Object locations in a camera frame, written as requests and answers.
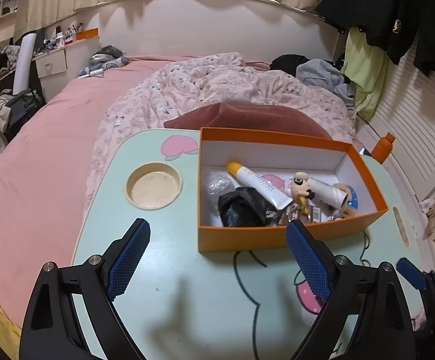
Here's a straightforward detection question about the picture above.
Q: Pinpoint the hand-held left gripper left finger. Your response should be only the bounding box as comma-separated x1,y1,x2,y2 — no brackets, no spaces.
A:
19,217,151,360

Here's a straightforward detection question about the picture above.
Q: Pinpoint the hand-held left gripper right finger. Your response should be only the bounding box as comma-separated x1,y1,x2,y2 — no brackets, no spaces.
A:
285,219,416,360

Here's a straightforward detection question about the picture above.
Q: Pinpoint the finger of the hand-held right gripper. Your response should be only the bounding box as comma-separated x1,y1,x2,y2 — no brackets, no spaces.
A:
396,257,428,290

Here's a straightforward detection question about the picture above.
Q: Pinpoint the orange cardboard box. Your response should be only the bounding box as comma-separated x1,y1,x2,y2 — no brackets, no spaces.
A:
197,127,389,253

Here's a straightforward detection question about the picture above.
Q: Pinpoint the cartoon figure keychain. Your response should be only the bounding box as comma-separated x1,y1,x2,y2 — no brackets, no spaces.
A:
287,172,316,214

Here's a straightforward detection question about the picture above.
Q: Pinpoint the black plastic bag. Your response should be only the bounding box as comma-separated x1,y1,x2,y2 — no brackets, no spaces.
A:
217,189,276,228

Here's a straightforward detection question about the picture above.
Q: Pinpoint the white tube yellow cap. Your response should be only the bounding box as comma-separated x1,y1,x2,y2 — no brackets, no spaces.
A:
227,161,293,210

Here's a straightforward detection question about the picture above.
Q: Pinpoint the clear plastic bag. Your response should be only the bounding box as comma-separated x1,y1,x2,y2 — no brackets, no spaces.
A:
206,170,237,196

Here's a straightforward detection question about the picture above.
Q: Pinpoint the beige round cup holder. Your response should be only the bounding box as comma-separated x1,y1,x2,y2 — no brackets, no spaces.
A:
124,162,184,209

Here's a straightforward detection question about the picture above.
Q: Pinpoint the orange bottle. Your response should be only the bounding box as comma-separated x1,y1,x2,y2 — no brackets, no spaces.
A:
371,132,395,164

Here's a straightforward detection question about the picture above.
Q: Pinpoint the pink bed sheet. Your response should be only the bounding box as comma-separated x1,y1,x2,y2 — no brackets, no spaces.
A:
0,58,203,327

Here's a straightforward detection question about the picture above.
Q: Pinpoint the maroon pillow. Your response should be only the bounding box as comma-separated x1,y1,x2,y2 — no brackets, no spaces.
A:
164,103,332,141

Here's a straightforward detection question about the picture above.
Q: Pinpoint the black backpack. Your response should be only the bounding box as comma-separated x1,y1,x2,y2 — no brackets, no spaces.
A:
9,90,46,132

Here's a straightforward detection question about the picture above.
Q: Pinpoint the grey garment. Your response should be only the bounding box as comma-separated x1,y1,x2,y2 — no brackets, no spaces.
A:
296,59,355,106

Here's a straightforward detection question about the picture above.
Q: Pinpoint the light green hanging garment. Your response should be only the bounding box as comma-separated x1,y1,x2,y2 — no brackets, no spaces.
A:
343,30,391,121

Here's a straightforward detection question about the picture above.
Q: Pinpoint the pale clothes pile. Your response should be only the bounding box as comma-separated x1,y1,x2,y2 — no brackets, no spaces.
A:
0,94,16,143

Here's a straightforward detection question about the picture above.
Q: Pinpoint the pink floral blanket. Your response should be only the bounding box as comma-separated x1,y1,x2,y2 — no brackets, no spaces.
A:
86,52,357,211

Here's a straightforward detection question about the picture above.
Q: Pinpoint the blue floral cloth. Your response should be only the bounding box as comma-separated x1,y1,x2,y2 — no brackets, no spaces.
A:
79,57,130,79

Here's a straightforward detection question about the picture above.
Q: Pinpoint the black garment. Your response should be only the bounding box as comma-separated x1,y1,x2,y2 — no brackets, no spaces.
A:
270,54,310,77

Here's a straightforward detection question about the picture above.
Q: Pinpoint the dark grey bag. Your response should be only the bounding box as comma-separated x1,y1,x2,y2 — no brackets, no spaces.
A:
90,45,124,62

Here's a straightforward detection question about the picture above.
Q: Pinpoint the white nightstand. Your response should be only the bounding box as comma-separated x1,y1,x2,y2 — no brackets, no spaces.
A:
34,49,68,79

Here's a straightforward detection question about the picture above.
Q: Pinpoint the white foam roll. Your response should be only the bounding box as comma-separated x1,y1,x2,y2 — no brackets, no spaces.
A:
14,32,37,94

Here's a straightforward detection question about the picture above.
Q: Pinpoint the orange shelf box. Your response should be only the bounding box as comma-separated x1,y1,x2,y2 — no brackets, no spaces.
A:
76,27,99,41

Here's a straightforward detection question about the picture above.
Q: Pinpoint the cluster of toiletry bottles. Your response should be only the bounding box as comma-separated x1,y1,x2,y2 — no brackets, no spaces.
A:
45,24,77,49

